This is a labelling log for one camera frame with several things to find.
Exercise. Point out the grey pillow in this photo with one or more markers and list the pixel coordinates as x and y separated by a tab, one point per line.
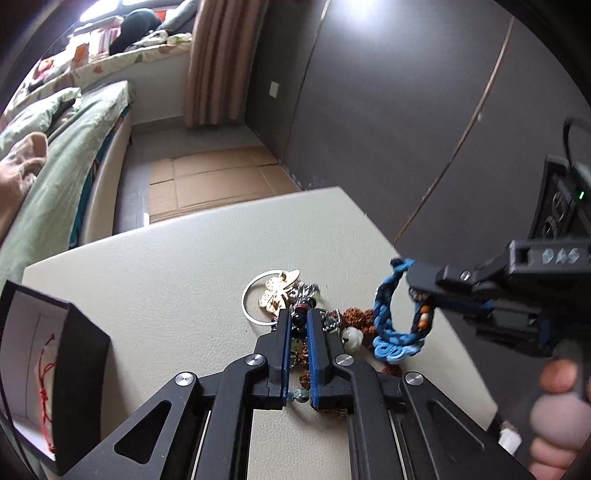
178	18

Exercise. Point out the pale green floral quilt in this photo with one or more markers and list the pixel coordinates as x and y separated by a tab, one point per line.
37	110

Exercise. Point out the gold butterfly brooch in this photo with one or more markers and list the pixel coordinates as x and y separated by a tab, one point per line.
274	295

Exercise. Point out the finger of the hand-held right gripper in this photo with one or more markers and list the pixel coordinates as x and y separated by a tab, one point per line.
452	279
508	323

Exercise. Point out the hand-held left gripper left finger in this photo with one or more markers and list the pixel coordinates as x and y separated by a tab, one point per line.
288	360

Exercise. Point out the bed with green sheet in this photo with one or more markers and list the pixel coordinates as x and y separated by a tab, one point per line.
64	175

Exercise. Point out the white wall socket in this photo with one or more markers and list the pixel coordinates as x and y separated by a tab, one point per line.
274	89

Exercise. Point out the dark brown wardrobe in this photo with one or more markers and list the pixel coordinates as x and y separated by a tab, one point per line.
392	92

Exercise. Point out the silver fringed ornament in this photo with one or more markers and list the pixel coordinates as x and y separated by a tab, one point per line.
304	290

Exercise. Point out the pink striped box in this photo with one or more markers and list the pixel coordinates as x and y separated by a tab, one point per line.
105	40

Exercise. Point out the small white object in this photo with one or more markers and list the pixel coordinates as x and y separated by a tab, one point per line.
510	441

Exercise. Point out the pink fleece blanket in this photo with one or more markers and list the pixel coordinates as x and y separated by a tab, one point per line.
18	170

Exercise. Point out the pile of soft toys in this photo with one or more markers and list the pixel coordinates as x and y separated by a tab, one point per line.
44	71

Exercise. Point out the beige curtain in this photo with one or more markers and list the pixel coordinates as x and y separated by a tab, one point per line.
221	60

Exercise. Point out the floral window seat cushion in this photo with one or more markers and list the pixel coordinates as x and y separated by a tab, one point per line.
138	55

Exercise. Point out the flattened cardboard sheet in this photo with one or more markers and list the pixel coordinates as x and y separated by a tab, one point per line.
217	184

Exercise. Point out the orange carton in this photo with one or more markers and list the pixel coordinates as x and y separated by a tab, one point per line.
81	51

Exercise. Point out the black jewelry box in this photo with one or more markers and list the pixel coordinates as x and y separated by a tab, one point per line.
78	369

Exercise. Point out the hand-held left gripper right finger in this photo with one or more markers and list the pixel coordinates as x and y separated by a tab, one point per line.
314	360

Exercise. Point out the person's right hand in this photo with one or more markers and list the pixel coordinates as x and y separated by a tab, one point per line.
558	424

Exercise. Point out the silver bangle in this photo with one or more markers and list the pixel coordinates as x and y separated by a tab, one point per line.
243	299

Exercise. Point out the black bag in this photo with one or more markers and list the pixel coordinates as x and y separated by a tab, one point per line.
134	27

